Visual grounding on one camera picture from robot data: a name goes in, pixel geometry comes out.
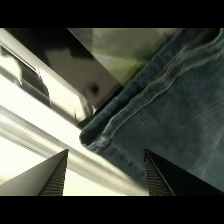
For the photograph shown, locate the dark blue jeans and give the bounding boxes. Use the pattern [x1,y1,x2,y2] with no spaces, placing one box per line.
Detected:
[79,27,224,194]

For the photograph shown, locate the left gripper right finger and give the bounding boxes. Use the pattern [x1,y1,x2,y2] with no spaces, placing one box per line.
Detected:
[143,148,224,197]

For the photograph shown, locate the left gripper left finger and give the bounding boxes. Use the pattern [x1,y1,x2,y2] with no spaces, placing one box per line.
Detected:
[0,148,70,197]

